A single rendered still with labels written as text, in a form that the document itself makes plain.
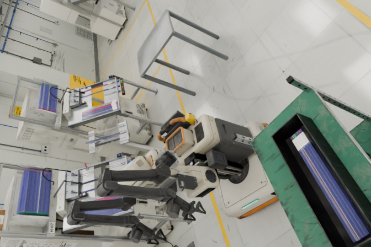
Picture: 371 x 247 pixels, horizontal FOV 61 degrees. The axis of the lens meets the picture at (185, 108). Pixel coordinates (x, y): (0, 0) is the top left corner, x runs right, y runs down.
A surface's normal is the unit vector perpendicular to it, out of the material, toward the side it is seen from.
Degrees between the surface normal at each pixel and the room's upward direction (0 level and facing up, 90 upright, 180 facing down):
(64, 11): 90
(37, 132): 90
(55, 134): 90
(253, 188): 0
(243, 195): 0
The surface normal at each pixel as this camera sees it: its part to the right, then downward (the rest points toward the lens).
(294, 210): -0.81, -0.26
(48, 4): 0.23, 0.69
